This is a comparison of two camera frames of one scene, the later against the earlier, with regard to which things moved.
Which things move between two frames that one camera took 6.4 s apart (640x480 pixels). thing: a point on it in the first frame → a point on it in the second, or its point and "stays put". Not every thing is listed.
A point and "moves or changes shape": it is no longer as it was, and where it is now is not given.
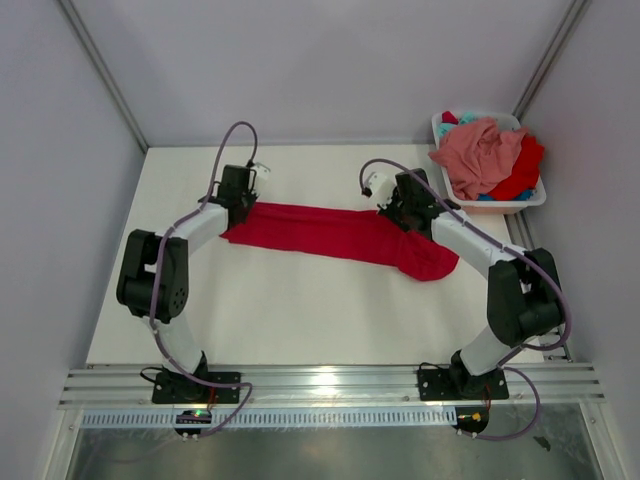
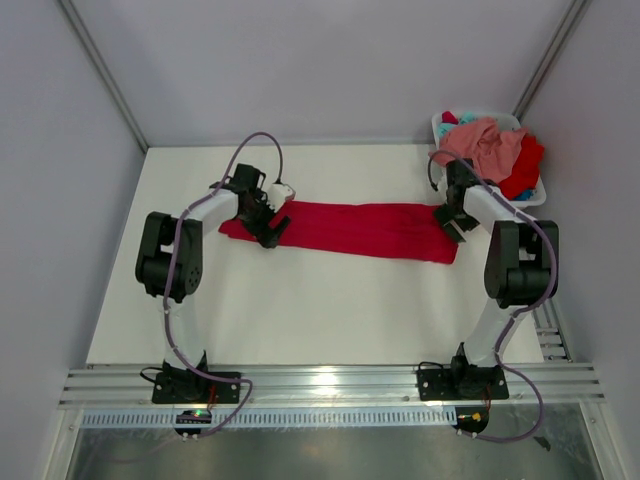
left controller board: (192, 417) stays put
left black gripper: (251, 199) → (267, 236)
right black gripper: (389, 211) → (444, 215)
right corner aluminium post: (556, 45) stays put
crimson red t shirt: (357, 233) moves or changes shape
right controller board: (472, 418) stays put
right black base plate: (448, 384) stays put
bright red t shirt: (526, 173) stays put
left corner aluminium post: (74, 16) stays put
